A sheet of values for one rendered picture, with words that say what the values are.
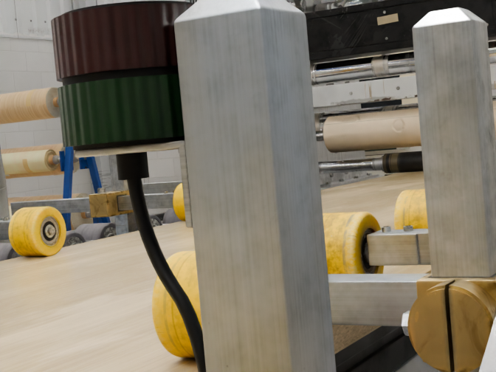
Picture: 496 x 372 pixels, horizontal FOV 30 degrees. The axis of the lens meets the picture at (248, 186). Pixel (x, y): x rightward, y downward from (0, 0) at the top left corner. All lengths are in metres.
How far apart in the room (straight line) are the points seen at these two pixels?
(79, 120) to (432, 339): 0.27
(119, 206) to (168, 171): 9.10
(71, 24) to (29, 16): 10.75
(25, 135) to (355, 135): 7.92
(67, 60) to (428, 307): 0.27
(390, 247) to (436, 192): 0.33
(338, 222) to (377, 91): 2.17
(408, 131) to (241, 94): 2.70
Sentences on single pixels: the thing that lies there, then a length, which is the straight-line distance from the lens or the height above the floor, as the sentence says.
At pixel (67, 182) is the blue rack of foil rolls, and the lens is 7.37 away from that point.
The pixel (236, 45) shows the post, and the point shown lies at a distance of 0.31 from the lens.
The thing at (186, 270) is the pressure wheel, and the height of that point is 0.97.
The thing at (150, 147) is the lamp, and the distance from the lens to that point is 0.33.
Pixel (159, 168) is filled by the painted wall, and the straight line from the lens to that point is 11.17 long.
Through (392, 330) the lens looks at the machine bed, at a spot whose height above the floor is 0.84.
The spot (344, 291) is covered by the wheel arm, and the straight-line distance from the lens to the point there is 0.63.
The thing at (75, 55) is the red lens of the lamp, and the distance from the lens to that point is 0.34.
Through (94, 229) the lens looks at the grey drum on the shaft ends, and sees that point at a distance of 2.65.
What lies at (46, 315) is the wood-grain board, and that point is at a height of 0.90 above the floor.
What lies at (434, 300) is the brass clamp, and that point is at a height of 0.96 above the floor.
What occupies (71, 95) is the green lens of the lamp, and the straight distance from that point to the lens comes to 0.34.
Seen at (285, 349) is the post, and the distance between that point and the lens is 0.32.
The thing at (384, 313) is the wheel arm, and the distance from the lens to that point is 0.62.
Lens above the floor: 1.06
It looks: 3 degrees down
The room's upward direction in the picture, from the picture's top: 5 degrees counter-clockwise
